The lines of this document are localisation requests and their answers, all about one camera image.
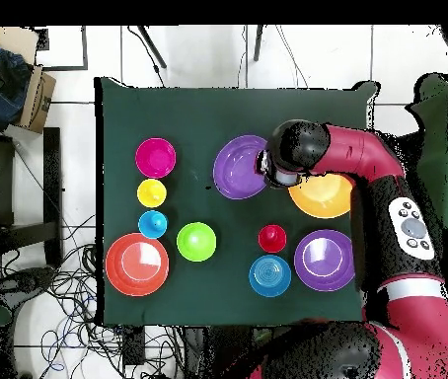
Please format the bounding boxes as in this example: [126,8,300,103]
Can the purple bowl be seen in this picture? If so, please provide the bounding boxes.
[293,229,356,293]
[212,134,271,201]

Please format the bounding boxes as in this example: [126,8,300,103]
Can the green bowl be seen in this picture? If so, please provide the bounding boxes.
[176,221,218,263]

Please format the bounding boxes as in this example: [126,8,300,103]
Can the red cup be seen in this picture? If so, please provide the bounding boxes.
[258,223,288,255]

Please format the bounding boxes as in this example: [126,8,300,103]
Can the blue cup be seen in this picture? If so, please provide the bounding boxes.
[137,209,169,240]

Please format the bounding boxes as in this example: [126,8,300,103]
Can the yellow cup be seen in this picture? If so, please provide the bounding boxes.
[136,178,168,209]

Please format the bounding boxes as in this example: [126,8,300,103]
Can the blue bowl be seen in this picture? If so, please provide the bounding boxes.
[248,254,293,298]

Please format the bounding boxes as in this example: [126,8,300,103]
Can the pink bowl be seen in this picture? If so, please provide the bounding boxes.
[134,136,178,180]

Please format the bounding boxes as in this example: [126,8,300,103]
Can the large yellow bowl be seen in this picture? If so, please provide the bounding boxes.
[287,173,355,219]

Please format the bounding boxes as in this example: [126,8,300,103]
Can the dark green tablecloth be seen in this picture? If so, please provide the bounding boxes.
[94,76,381,329]

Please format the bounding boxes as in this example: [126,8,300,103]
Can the orange-red bowl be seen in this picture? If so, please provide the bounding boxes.
[105,232,171,298]

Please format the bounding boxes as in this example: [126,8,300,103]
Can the black stand leg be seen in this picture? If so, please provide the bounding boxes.
[253,25,266,62]
[136,25,168,70]

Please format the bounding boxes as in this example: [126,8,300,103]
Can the black wheeled base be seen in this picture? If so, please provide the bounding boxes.
[0,265,57,313]

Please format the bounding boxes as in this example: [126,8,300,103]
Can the cardboard box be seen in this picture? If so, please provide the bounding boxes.
[14,64,57,134]

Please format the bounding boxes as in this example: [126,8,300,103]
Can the blue clothing pile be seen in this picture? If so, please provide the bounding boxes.
[0,38,34,131]

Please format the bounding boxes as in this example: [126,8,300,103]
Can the beige cardboard sheet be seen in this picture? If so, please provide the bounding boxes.
[0,26,39,64]

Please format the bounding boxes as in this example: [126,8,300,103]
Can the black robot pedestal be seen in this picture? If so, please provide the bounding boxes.
[201,326,274,376]

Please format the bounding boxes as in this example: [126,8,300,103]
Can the black cable tangle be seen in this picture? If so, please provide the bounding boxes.
[0,212,187,379]

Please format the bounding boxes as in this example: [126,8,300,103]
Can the black metal frame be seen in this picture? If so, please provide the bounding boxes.
[0,126,63,269]

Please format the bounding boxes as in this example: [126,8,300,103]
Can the white board black frame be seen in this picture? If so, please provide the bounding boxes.
[34,25,89,72]

